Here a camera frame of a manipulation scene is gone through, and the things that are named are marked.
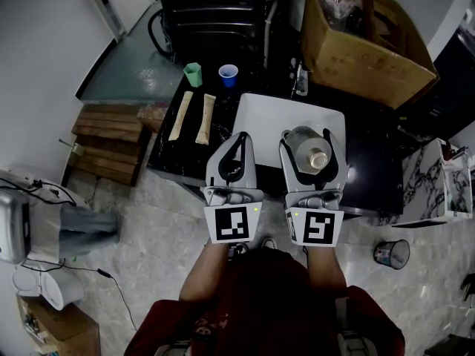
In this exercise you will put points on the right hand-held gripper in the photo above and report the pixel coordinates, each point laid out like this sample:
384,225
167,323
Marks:
319,226

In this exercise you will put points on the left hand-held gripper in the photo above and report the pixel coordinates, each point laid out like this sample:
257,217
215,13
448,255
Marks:
232,223

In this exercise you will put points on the small glass jar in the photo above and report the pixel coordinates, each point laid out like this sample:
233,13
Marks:
308,147

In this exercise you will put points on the person's right forearm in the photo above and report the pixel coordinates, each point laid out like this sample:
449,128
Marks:
326,273

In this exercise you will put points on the person's left forearm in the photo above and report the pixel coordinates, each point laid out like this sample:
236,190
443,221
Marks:
204,273

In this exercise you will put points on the white sink basin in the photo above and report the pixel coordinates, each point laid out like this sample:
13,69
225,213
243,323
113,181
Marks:
267,117

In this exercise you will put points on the beige tube packet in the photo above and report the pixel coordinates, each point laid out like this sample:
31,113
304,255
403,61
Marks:
181,116
206,119

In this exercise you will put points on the person's white shoe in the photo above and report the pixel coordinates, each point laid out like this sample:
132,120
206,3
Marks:
269,242

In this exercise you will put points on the blue plastic cup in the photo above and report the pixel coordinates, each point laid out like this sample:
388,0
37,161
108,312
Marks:
228,78

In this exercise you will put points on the brown wooden block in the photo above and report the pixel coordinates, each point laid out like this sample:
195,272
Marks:
152,117

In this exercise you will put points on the green plastic cup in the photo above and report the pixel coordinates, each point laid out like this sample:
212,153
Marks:
193,75

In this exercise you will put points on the white marble pattern cabinet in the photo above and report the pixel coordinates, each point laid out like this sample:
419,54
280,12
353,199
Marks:
423,187

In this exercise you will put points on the large open cardboard box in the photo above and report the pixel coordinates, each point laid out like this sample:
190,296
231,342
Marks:
360,61

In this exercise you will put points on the wooden plank pallet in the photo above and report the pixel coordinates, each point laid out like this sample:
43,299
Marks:
107,147

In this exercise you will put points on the person's red shirt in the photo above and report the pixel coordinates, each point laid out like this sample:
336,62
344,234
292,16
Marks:
259,310

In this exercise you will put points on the small beige socket box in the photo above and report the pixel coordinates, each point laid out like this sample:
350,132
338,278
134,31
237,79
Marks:
78,148

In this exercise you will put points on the large black counter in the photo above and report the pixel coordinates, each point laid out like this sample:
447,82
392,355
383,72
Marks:
449,87

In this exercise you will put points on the black louvred cabinet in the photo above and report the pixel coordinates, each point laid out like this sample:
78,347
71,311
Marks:
215,17

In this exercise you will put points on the plastic jug with red cap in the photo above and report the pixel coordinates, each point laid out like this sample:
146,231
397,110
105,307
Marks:
339,2

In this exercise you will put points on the white door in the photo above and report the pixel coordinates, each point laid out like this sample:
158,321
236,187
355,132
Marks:
126,2

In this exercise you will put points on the small cardboard box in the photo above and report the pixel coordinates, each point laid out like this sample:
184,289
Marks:
70,328

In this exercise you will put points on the silver round-faced appliance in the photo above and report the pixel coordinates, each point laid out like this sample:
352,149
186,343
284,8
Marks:
13,228

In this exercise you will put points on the grey pedestal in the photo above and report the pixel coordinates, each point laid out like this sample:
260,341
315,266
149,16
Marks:
85,228

